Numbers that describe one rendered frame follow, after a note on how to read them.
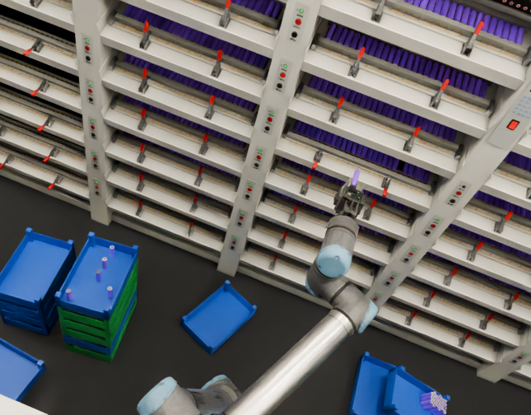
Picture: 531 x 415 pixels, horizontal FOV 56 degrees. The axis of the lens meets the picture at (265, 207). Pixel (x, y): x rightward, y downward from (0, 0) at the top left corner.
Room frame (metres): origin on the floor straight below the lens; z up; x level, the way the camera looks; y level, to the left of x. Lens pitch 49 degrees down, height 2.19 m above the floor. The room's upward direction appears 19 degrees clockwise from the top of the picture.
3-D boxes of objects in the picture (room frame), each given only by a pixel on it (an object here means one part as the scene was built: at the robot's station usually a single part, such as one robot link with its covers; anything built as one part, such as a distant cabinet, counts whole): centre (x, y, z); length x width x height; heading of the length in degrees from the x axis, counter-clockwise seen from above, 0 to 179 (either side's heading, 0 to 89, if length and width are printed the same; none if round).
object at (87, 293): (0.91, 0.52, 0.44); 0.30 x 0.20 x 0.08; 3
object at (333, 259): (0.89, -0.23, 1.07); 0.12 x 0.09 x 0.10; 177
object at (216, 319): (1.12, 0.04, 0.04); 0.30 x 0.20 x 0.08; 153
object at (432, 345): (1.47, -0.27, 0.03); 2.19 x 0.16 x 0.05; 86
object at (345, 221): (0.97, -0.23, 1.07); 0.10 x 0.05 x 0.09; 87
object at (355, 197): (1.05, -0.24, 1.08); 0.12 x 0.08 x 0.09; 177
